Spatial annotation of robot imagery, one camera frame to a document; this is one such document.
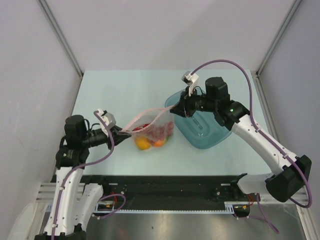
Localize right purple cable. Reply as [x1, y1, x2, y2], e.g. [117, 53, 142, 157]
[191, 59, 313, 235]

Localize clear pink zip top bag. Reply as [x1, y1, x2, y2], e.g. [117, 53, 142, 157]
[121, 106, 175, 151]

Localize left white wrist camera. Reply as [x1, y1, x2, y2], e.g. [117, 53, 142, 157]
[94, 108, 117, 132]

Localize green orange toy mango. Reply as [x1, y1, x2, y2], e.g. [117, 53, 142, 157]
[152, 135, 172, 148]

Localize teal plastic tray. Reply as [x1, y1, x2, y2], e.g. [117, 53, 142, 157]
[164, 91, 232, 151]

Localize red toy lobster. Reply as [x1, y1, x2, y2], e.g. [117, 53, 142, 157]
[132, 123, 149, 132]

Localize purple toy grapes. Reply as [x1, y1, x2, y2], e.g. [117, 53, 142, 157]
[147, 121, 174, 141]

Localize yellow toy lemon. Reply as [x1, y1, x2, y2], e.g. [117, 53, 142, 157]
[134, 136, 152, 151]

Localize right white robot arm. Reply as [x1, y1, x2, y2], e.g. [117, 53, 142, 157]
[170, 76, 312, 203]

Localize aluminium frame rail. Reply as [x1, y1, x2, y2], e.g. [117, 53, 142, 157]
[250, 69, 320, 240]

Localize white cable duct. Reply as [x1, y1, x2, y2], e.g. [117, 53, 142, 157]
[224, 201, 251, 212]
[93, 202, 116, 213]

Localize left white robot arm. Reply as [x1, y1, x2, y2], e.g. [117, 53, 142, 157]
[34, 109, 130, 240]

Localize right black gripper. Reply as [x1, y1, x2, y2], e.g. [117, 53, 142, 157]
[169, 86, 217, 119]

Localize right white cable duct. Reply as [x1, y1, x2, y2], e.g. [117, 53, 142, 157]
[224, 201, 251, 212]

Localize left white cable duct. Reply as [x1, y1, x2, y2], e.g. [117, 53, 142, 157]
[93, 202, 116, 213]

